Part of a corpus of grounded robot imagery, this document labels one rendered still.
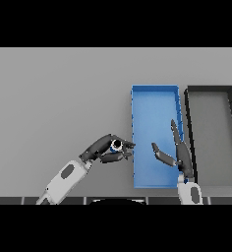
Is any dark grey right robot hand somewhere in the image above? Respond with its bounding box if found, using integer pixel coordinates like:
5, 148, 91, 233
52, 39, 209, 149
150, 118, 196, 180

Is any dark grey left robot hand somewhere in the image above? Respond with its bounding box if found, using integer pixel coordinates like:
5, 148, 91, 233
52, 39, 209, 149
78, 133, 137, 164

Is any blue pipe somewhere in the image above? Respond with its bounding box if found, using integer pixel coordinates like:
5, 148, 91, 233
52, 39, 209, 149
109, 139, 125, 155

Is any blue bin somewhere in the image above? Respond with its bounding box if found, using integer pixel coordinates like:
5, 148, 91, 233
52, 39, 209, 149
130, 84, 185, 190

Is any dark grey bin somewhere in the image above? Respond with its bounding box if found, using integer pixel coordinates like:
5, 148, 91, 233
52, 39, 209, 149
183, 85, 232, 189

